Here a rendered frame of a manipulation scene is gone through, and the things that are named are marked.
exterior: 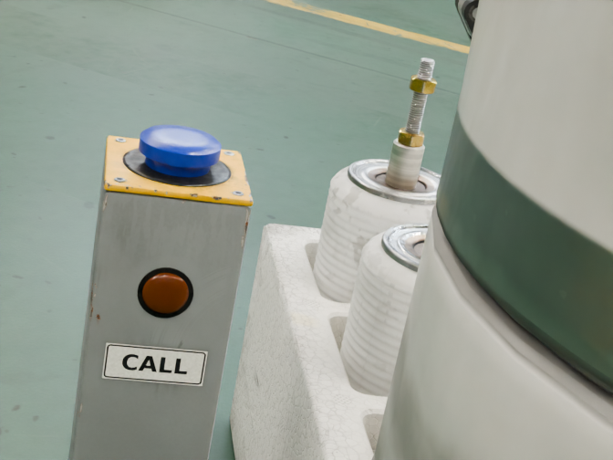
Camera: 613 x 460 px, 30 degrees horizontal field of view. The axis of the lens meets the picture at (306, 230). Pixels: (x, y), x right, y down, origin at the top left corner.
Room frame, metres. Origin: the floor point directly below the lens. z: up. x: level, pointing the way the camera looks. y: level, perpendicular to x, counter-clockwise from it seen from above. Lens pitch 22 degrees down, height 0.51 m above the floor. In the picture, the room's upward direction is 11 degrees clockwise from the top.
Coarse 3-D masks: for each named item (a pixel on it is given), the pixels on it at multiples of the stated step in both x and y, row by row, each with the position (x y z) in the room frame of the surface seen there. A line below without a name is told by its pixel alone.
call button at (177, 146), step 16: (160, 128) 0.54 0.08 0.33; (176, 128) 0.54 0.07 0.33; (192, 128) 0.55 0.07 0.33; (144, 144) 0.52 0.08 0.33; (160, 144) 0.51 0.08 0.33; (176, 144) 0.52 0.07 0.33; (192, 144) 0.52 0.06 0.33; (208, 144) 0.53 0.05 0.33; (160, 160) 0.51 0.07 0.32; (176, 160) 0.51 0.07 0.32; (192, 160) 0.51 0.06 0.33; (208, 160) 0.52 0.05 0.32; (192, 176) 0.52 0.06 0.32
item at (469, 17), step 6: (456, 0) 0.53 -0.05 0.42; (468, 0) 0.51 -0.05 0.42; (474, 0) 0.51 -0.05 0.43; (456, 6) 0.52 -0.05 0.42; (462, 6) 0.51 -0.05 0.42; (468, 6) 0.50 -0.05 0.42; (474, 6) 0.51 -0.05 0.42; (462, 12) 0.51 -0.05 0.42; (468, 12) 0.50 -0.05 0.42; (474, 12) 0.50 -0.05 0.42; (468, 18) 0.50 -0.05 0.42; (474, 18) 0.51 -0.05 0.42; (468, 24) 0.50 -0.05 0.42; (468, 36) 0.53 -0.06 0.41
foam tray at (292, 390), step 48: (288, 240) 0.79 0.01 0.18; (288, 288) 0.70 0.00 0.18; (288, 336) 0.65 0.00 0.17; (336, 336) 0.68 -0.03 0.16; (240, 384) 0.79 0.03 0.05; (288, 384) 0.63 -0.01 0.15; (336, 384) 0.59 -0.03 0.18; (240, 432) 0.75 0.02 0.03; (288, 432) 0.60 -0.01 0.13; (336, 432) 0.53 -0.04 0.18
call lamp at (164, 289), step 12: (156, 276) 0.49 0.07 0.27; (168, 276) 0.49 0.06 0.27; (144, 288) 0.49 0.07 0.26; (156, 288) 0.49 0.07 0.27; (168, 288) 0.49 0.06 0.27; (180, 288) 0.49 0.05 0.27; (144, 300) 0.49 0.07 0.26; (156, 300) 0.49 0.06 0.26; (168, 300) 0.49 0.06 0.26; (180, 300) 0.50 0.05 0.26; (156, 312) 0.49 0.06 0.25; (168, 312) 0.49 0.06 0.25
